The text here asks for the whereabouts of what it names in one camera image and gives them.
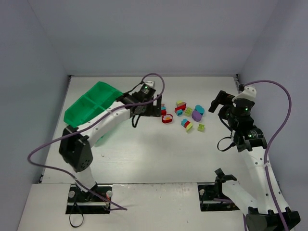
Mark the teal oval lego piece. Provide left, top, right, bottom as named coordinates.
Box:
left=194, top=105, right=205, bottom=115

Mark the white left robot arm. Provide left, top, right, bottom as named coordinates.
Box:
left=59, top=81, right=161, bottom=192

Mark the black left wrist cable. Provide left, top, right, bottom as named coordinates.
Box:
left=131, top=113, right=142, bottom=128

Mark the teal red lime lego stack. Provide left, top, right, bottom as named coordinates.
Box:
left=181, top=119, right=193, bottom=132

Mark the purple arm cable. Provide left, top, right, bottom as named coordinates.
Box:
left=28, top=73, right=166, bottom=211
left=238, top=80, right=293, bottom=231

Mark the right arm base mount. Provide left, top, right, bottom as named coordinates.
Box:
left=197, top=183, right=239, bottom=212

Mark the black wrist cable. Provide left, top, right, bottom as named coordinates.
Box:
left=131, top=113, right=142, bottom=128
left=217, top=136, right=235, bottom=152

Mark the lime rectangular lego brick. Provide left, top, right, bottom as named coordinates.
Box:
left=184, top=107, right=193, bottom=116

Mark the lime purple red teal stack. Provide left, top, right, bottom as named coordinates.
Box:
left=175, top=101, right=187, bottom=116

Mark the purple teal red lego stack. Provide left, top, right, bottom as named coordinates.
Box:
left=161, top=103, right=167, bottom=116

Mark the purple oval lego piece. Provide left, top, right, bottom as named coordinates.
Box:
left=192, top=110, right=202, bottom=122

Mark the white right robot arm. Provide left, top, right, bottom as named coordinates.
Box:
left=209, top=86, right=301, bottom=231

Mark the lime square lego brick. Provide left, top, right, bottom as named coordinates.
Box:
left=197, top=124, right=205, bottom=132

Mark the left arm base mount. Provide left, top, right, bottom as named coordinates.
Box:
left=65, top=185, right=110, bottom=215

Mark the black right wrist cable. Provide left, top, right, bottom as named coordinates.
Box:
left=217, top=136, right=235, bottom=152

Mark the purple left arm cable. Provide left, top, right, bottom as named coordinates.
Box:
left=28, top=73, right=166, bottom=211

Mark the green divided plastic bin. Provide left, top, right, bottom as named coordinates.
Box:
left=64, top=81, right=123, bottom=128

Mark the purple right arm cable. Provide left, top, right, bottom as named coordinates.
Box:
left=238, top=80, right=293, bottom=231

